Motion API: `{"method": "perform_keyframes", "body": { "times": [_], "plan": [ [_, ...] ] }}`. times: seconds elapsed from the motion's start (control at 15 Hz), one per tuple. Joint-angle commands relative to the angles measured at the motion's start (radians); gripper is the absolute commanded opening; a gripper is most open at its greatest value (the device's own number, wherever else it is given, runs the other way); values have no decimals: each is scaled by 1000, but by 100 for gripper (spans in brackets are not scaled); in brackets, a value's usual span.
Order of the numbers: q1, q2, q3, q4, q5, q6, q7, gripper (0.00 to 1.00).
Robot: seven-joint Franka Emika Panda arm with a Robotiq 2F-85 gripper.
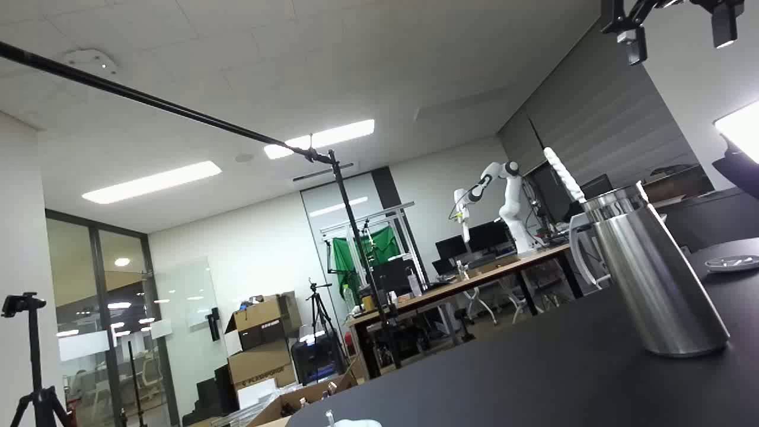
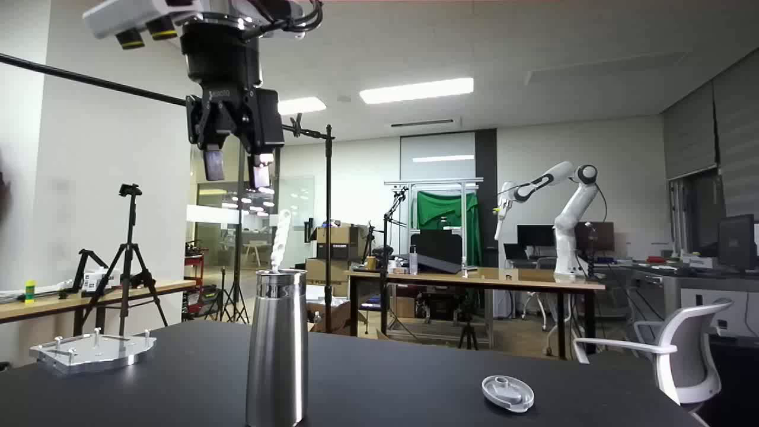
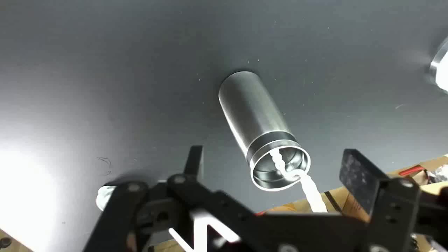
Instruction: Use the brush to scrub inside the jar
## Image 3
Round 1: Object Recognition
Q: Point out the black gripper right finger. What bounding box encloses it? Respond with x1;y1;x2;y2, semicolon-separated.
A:
339;148;423;252

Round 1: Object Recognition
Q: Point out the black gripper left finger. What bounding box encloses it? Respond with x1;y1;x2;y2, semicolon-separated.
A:
83;144;257;252

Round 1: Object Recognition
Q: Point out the white twisted bottle brush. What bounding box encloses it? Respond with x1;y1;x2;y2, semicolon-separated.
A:
268;147;329;214

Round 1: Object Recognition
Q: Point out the stainless steel tumbler jar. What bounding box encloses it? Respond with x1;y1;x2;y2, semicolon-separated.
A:
217;69;313;192

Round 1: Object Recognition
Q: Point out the clear round jar lid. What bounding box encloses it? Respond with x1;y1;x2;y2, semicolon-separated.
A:
427;36;448;95

